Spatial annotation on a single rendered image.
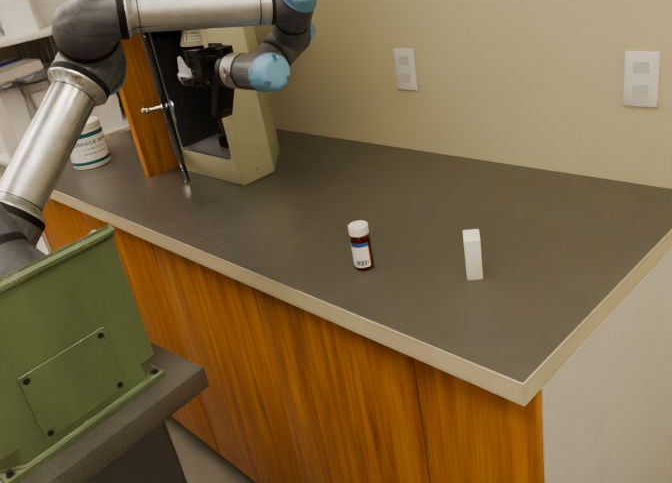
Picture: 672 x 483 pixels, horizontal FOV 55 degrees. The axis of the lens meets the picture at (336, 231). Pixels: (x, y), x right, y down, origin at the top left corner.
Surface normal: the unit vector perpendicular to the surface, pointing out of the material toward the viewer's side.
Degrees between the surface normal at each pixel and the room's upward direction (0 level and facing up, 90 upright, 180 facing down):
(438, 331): 0
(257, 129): 90
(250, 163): 90
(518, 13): 90
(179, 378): 0
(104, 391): 90
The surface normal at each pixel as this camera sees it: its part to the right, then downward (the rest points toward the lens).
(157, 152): 0.70, 0.21
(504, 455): -0.70, 0.41
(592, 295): -0.16, -0.89
